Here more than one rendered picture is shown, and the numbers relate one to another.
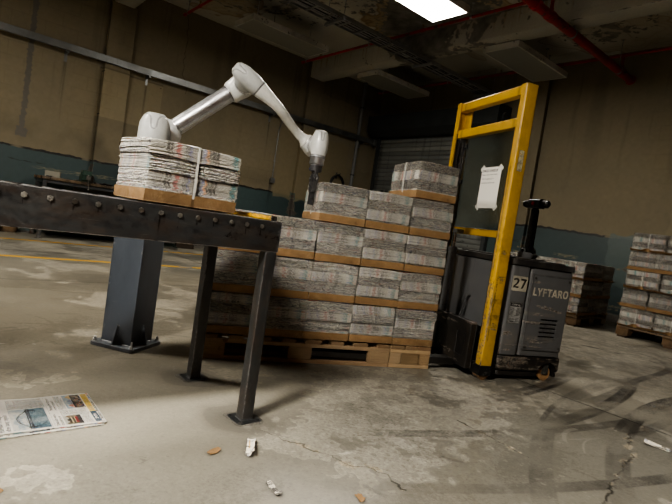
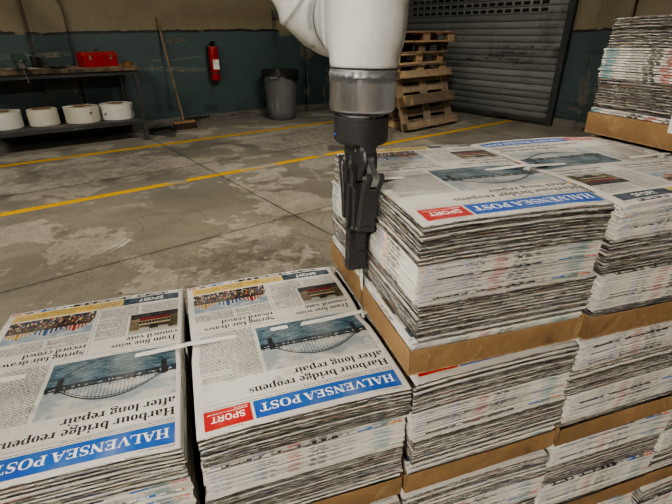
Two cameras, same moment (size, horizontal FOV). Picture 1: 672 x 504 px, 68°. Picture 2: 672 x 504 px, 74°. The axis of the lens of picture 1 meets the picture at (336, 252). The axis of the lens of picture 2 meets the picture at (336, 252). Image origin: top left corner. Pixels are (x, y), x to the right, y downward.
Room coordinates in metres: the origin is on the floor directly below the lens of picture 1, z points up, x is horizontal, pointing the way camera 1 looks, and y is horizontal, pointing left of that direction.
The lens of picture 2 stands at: (2.39, 0.20, 1.26)
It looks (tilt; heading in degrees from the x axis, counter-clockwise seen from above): 26 degrees down; 3
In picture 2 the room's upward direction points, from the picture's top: straight up
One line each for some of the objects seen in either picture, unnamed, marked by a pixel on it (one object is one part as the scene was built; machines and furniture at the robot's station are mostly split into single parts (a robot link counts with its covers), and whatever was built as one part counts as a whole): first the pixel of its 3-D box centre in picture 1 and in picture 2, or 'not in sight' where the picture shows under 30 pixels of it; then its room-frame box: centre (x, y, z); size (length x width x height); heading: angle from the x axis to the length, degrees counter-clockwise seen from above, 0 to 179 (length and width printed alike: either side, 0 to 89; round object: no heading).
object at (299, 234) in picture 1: (300, 287); (358, 475); (3.02, 0.18, 0.42); 1.17 x 0.39 x 0.83; 110
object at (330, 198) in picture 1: (334, 204); (441, 237); (3.09, 0.05, 0.95); 0.38 x 0.29 x 0.23; 19
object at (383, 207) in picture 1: (377, 211); (580, 220); (3.17, -0.22, 0.95); 0.38 x 0.29 x 0.23; 19
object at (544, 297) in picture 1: (503, 310); not in sight; (3.56, -1.25, 0.40); 0.69 x 0.55 x 0.80; 20
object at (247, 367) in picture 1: (256, 335); not in sight; (1.96, 0.26, 0.34); 0.06 x 0.06 x 0.68; 40
